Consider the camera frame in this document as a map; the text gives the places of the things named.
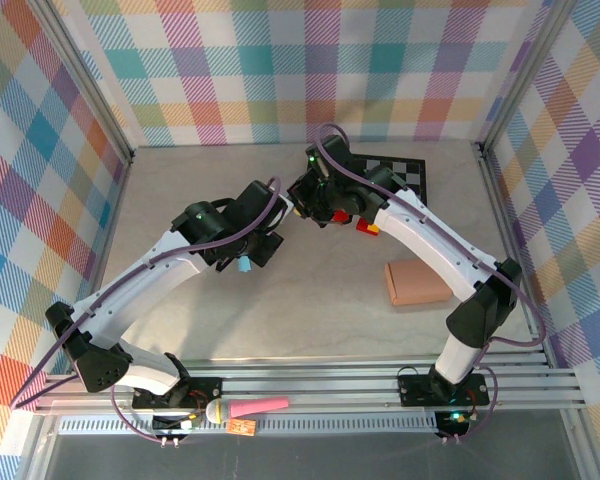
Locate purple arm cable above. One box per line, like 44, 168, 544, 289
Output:
9, 174, 282, 445
315, 123, 547, 445

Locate aluminium frame base rails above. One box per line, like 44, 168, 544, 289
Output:
34, 349, 589, 416

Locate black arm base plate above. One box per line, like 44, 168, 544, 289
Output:
131, 375, 224, 412
397, 372, 491, 407

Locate black and white checkerboard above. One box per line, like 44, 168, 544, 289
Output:
349, 153, 427, 206

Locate aluminium frame post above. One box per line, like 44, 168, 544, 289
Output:
29, 0, 134, 164
474, 0, 579, 156

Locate small control board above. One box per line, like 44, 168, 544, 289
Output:
437, 409, 469, 434
152, 412, 204, 436

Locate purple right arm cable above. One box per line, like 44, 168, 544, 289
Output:
315, 123, 547, 445

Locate pink microphone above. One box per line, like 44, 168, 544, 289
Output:
205, 396, 290, 424

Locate aluminium side rail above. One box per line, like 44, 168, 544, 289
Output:
474, 144, 551, 371
69, 149, 136, 374

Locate white slotted cable duct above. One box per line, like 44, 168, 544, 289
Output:
59, 417, 444, 435

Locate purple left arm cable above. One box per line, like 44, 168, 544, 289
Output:
9, 174, 282, 445

